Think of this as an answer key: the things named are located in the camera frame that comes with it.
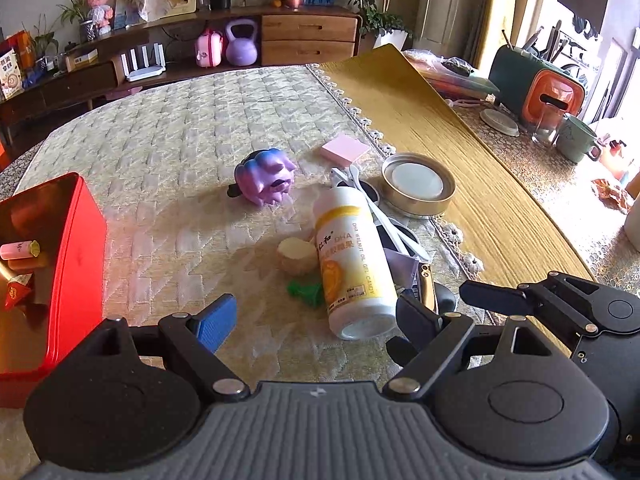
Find pink sticky note pad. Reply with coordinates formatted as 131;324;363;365
321;135;372;167

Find translucent plastic piece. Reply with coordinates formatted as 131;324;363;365
385;247;423;291

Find beige round block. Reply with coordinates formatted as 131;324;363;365
277;237;321;276

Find wooden media cabinet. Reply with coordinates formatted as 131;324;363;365
0;5;363;146

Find small green plastic piece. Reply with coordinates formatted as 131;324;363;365
286;280;325;308

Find yellow table mat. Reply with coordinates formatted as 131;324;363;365
320;44;596;356

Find printed snack box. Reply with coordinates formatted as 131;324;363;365
0;49;23;101

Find plastic bag of packets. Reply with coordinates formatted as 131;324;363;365
402;49;501;101

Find red metal box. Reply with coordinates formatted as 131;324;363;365
0;172;108;408

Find round metal lid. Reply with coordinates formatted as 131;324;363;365
381;152;457;218

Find white router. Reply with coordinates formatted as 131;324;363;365
121;42;167;83

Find dark object with gold trim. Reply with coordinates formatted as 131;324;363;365
417;262;458;316

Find pink tube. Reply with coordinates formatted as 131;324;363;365
0;241;42;261

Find tall potted plant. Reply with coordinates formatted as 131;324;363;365
340;0;416;51

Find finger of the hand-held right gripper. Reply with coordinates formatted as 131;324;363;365
459;271;602;336

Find white round lid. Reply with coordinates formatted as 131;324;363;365
479;108;521;136

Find purple toy figure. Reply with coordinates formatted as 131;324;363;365
227;148;298;207

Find small potted plant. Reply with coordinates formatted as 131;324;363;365
30;15;61;61
57;0;98;43

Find pink doll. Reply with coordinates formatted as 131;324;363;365
82;0;118;36

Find cream patterned tablecloth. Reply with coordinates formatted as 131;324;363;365
0;65;501;480

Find small flat cardboard box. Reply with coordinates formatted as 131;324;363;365
65;49;99;72

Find glass cup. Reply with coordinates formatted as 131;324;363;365
531;105;563;148

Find red bottle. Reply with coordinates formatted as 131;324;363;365
600;137;636;176

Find beige lace tablecloth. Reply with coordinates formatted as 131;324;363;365
0;97;640;306

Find white yellow label bottle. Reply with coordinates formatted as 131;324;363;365
312;186;399;341

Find red foil packet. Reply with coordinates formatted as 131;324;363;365
0;280;33;311

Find green orange utensil holder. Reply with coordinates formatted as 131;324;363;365
489;45;587;128

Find green mug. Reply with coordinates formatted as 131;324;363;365
556;114;603;163

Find purple kettlebell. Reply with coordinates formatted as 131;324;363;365
225;19;260;66

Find white frame sunglasses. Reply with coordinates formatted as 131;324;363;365
330;165;433;271

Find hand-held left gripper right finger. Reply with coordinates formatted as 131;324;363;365
382;292;566;403

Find orange crumpled wrapper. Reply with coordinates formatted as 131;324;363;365
592;177;636;213

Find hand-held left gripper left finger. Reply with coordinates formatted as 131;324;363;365
97;294;251;403

